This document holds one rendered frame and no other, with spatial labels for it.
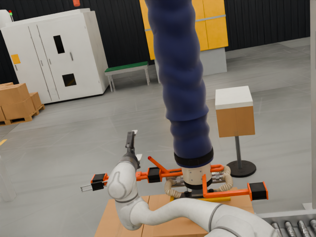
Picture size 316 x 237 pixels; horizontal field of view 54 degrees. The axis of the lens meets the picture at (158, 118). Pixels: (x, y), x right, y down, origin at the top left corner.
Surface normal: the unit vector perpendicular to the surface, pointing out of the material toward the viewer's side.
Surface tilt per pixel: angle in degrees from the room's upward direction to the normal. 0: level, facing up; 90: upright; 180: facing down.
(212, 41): 90
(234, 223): 8
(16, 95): 90
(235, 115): 90
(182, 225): 0
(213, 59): 90
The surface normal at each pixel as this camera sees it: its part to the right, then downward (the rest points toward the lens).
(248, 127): -0.18, 0.37
